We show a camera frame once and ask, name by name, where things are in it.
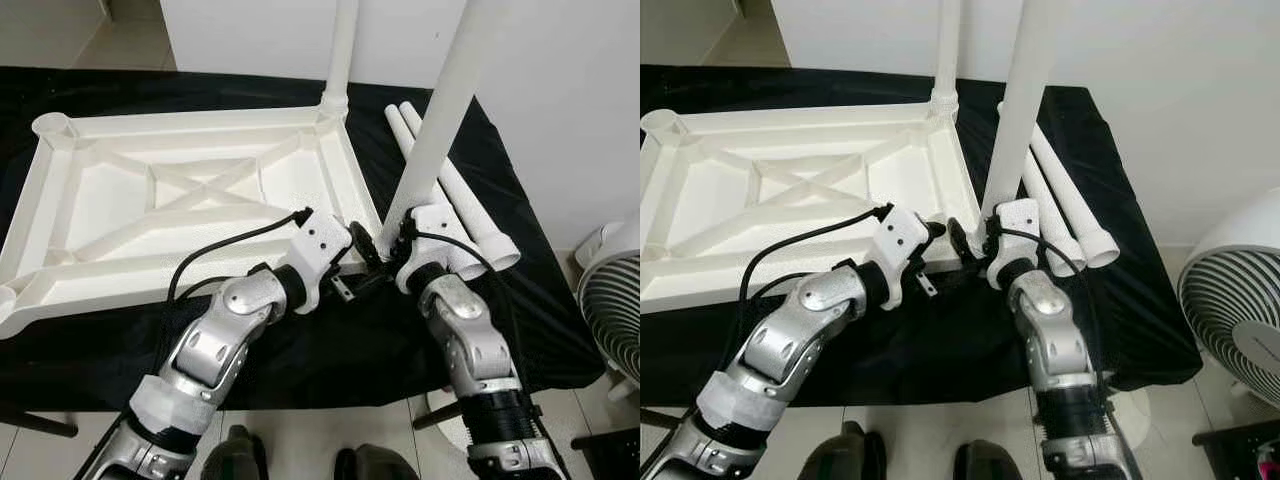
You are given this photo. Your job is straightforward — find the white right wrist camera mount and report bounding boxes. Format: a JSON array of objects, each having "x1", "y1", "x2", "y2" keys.
[
  {"x1": 395, "y1": 203, "x2": 463, "y2": 294},
  {"x1": 985, "y1": 198, "x2": 1046, "y2": 291}
]

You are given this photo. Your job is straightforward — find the dark robot right foot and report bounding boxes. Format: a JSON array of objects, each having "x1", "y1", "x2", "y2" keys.
[
  {"x1": 333, "y1": 443, "x2": 421, "y2": 480},
  {"x1": 950, "y1": 440, "x2": 1031, "y2": 480}
]

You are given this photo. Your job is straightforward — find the dark robot left foot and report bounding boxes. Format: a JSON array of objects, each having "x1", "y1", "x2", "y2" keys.
[
  {"x1": 200, "y1": 425, "x2": 269, "y2": 480},
  {"x1": 800, "y1": 420, "x2": 886, "y2": 480}
]

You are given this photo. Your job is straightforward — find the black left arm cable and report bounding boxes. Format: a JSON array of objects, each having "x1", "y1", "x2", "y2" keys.
[
  {"x1": 735, "y1": 203, "x2": 894, "y2": 341},
  {"x1": 150, "y1": 207, "x2": 315, "y2": 401}
]

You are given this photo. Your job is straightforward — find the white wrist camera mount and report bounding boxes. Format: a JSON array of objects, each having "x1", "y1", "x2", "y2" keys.
[
  {"x1": 395, "y1": 203, "x2": 463, "y2": 294},
  {"x1": 985, "y1": 198, "x2": 1046, "y2": 291},
  {"x1": 278, "y1": 208, "x2": 354, "y2": 314},
  {"x1": 872, "y1": 205, "x2": 933, "y2": 311}
]

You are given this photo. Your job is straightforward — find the dark robot foot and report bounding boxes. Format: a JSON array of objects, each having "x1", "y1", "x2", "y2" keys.
[
  {"x1": 800, "y1": 420, "x2": 886, "y2": 480},
  {"x1": 333, "y1": 443, "x2": 421, "y2": 480},
  {"x1": 950, "y1": 440, "x2": 1031, "y2": 480},
  {"x1": 200, "y1": 425, "x2": 269, "y2": 480}
]

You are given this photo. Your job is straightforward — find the white plastic table top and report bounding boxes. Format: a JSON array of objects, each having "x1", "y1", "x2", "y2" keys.
[
  {"x1": 640, "y1": 95, "x2": 986, "y2": 311},
  {"x1": 0, "y1": 95, "x2": 386, "y2": 341}
]

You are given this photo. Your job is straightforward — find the black tablecloth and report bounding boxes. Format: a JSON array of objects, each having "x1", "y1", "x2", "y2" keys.
[
  {"x1": 0, "y1": 65, "x2": 606, "y2": 413},
  {"x1": 640, "y1": 65, "x2": 1203, "y2": 406}
]

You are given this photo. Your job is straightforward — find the white round floor fan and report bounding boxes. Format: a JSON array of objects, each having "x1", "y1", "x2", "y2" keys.
[
  {"x1": 578, "y1": 215, "x2": 641, "y2": 391},
  {"x1": 1178, "y1": 215, "x2": 1280, "y2": 411}
]

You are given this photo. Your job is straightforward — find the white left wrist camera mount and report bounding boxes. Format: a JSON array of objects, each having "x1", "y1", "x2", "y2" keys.
[
  {"x1": 278, "y1": 208, "x2": 354, "y2": 314},
  {"x1": 872, "y1": 205, "x2": 933, "y2": 311}
]

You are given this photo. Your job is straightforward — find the black floor stand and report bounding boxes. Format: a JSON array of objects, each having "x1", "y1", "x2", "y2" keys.
[
  {"x1": 1192, "y1": 418, "x2": 1280, "y2": 480},
  {"x1": 570, "y1": 428, "x2": 641, "y2": 480}
]

